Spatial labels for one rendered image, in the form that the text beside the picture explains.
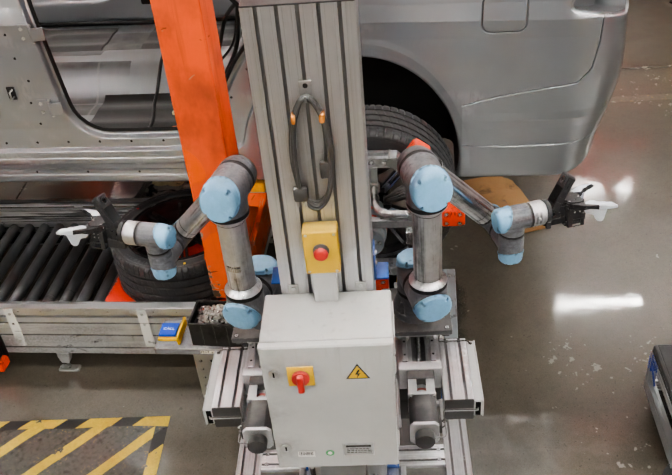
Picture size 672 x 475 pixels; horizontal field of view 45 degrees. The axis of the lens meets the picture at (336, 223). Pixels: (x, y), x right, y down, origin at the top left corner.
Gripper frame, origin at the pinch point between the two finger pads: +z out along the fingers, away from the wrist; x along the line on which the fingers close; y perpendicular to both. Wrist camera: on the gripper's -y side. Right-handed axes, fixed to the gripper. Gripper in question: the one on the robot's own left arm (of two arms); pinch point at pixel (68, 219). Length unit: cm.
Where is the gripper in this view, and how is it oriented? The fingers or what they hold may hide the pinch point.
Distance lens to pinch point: 267.6
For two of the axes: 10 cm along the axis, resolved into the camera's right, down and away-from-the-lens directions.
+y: 0.4, 8.8, 4.7
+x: 2.8, -4.6, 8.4
